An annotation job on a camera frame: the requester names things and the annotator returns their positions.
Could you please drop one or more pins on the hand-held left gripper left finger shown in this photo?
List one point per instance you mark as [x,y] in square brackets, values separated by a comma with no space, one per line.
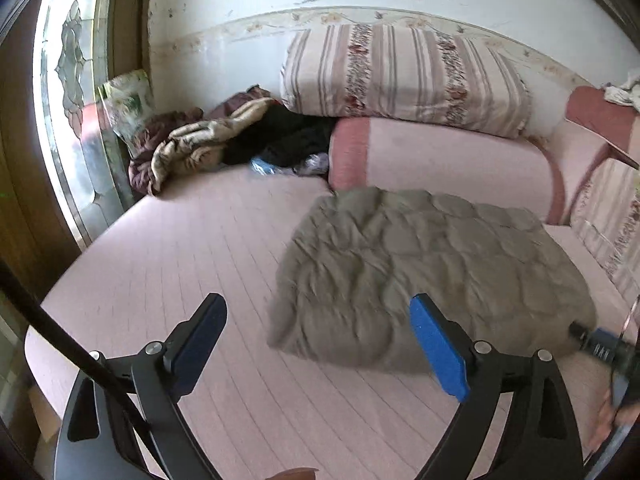
[200,345]

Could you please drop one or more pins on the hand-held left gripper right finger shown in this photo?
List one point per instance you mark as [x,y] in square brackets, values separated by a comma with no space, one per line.
[440,355]

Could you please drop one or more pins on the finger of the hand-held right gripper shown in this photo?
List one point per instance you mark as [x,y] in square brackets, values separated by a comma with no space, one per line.
[602,344]

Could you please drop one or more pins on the olive puffer jacket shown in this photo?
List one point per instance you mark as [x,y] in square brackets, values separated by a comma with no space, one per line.
[400,260]

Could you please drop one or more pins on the black clothes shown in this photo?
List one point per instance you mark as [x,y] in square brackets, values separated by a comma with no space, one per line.
[285,135]

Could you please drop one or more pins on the pink bed sheet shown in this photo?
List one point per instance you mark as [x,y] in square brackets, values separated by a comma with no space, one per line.
[200,240]

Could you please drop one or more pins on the long striped floral quilt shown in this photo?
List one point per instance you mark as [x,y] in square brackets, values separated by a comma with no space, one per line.
[607,220]

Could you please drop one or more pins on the blue white plastic bag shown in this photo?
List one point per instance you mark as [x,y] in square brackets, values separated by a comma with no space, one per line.
[264,166]

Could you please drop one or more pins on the pink rolled blanket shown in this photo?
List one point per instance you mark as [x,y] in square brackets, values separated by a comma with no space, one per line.
[450,165]

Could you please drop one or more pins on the maroon cloth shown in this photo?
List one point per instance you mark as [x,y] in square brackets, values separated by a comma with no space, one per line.
[147,160]

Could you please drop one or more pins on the beige patterned blanket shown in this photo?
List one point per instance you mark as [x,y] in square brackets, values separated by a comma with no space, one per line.
[200,145]

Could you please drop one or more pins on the grey cloth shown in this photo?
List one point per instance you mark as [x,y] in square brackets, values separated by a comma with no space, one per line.
[312,164]

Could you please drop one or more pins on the pink blanket with maroon band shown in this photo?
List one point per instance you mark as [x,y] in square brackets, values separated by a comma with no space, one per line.
[600,115]

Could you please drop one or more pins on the green floral cushion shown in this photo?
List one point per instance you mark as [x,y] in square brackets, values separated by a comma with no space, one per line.
[127,105]

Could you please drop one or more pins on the white crumpled cloth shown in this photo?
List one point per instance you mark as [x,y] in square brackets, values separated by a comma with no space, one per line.
[622,91]

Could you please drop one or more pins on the stained glass door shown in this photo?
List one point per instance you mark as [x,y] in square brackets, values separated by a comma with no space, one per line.
[75,110]

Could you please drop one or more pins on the folded striped floral quilt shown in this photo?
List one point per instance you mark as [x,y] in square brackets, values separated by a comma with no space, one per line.
[400,75]

